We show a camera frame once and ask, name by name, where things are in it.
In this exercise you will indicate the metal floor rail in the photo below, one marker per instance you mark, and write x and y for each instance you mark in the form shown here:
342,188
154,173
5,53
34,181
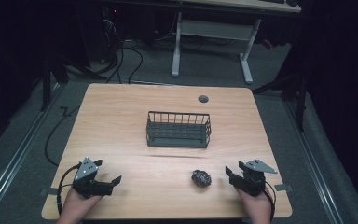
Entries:
12,162
313,163

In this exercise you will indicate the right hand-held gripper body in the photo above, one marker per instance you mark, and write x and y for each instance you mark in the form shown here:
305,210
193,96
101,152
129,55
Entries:
253,182

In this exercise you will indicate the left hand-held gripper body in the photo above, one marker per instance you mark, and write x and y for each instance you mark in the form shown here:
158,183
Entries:
87,183

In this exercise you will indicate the dark ball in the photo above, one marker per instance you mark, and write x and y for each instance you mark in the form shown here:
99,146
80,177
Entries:
201,178

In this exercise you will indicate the person's left hand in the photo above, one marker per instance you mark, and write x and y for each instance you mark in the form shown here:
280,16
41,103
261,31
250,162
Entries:
77,206

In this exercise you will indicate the person's right hand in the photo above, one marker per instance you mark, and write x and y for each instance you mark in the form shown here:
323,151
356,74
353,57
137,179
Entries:
256,207

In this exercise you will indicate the grey tape strip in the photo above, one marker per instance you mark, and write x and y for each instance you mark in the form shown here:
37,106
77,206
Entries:
282,187
50,191

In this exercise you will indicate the black stand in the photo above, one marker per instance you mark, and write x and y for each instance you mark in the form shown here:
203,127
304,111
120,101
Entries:
46,85
300,104

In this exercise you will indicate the white frame desk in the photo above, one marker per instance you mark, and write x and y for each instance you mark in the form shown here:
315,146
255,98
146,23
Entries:
214,31

